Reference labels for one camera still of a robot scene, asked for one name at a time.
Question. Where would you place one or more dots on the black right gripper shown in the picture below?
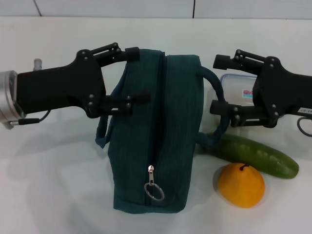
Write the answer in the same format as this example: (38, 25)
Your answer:
(280, 92)

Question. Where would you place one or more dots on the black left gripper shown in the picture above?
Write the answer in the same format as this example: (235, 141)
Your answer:
(61, 85)

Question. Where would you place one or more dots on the orange yellow pear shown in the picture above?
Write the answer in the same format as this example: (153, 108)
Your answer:
(241, 187)

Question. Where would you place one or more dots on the green cucumber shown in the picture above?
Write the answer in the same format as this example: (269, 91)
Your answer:
(256, 153)

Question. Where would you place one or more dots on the clear plastic lunch box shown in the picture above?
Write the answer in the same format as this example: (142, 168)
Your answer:
(235, 90)

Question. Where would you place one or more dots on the dark blue fabric bag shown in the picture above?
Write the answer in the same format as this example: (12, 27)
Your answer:
(175, 109)

